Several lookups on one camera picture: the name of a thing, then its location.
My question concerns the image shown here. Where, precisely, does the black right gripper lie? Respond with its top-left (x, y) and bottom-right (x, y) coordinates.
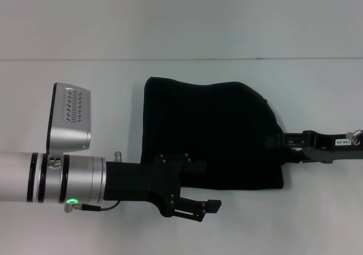
top-left (264, 129), bottom-right (363, 164)

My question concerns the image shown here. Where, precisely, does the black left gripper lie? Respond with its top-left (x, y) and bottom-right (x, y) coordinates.
top-left (103, 152), bottom-right (222, 222)

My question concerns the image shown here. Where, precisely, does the black shirt with white print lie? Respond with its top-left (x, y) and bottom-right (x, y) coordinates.
top-left (140, 76), bottom-right (285, 191)

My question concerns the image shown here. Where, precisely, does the black gripper cable with plug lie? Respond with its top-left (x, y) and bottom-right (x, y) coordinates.
top-left (63, 199), bottom-right (122, 213)

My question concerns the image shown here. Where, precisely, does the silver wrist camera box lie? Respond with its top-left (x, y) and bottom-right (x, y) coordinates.
top-left (45, 82), bottom-right (92, 155)

